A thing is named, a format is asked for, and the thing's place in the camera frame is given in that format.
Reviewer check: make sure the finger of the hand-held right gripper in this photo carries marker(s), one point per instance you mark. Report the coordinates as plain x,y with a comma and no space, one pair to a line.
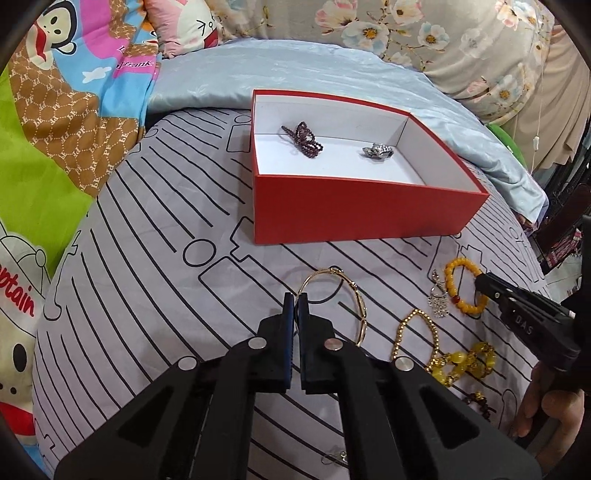
491,286

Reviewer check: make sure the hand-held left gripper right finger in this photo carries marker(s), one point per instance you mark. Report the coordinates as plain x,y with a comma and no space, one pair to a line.
303,318

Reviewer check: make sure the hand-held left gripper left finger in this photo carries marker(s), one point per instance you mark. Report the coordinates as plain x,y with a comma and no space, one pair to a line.
289,332

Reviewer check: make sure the silver rhinestone pendant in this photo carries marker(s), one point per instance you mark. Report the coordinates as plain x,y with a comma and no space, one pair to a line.
438,302

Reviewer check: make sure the gold bangle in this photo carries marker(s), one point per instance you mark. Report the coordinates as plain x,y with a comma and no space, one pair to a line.
363,314

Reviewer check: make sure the red cardboard box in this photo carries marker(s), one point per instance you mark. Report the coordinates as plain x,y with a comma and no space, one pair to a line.
346,212

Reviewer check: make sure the small silver earring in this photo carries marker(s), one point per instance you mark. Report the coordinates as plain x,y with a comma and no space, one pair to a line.
341,457

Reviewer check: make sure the person's right hand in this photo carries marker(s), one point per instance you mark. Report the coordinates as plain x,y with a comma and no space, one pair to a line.
563,415

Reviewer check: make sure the green plastic object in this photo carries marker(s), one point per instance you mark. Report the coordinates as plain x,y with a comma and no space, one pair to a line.
505,136

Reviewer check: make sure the beige curtain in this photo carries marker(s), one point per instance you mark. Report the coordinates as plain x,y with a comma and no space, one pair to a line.
568,115

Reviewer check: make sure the light blue quilt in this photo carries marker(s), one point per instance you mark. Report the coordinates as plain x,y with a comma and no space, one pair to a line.
323,69

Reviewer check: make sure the grey floral quilt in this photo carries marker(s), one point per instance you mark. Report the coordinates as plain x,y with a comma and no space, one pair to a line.
415,32

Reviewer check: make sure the colourful cartoon monkey blanket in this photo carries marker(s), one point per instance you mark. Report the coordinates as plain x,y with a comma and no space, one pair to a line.
46,138

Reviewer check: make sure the pink rabbit pillow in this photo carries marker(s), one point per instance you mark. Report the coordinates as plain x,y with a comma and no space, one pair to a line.
184,23

